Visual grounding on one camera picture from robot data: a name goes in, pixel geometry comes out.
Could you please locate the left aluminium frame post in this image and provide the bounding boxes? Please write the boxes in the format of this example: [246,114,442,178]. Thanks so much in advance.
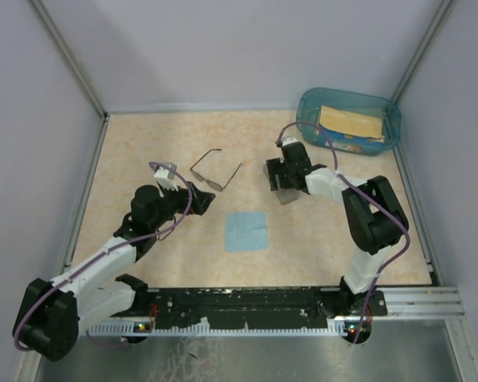
[27,0,108,120]

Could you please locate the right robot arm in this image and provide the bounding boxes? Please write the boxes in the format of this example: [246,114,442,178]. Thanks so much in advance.
[264,137,409,315]

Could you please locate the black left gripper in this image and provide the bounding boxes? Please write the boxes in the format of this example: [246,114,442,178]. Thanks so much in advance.
[150,181,215,231]

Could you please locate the aluminium frame post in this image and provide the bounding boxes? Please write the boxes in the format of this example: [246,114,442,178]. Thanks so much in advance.
[27,0,108,120]
[391,0,456,103]

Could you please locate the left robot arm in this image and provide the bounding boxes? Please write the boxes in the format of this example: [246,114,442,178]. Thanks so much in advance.
[12,182,216,361]

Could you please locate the black thin-frame glasses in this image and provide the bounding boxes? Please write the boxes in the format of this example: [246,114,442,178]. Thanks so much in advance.
[190,148,242,192]

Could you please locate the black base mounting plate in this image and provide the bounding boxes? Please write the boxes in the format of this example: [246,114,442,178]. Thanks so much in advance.
[112,286,366,329]

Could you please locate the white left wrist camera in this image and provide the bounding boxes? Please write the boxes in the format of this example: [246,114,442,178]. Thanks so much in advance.
[149,162,177,191]

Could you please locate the aluminium front rail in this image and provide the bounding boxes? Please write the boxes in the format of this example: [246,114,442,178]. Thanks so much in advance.
[35,286,462,337]

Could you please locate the right aluminium frame post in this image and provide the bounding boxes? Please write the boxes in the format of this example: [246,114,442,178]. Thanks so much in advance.
[391,0,456,103]

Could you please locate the grey glasses case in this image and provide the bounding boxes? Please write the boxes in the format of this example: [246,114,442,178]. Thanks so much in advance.
[276,189,300,205]

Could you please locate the teal plastic basin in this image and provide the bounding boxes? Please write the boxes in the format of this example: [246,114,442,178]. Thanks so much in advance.
[296,88,402,156]

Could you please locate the blue cleaning cloth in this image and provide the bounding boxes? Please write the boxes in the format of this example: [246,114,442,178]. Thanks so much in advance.
[225,211,269,252]

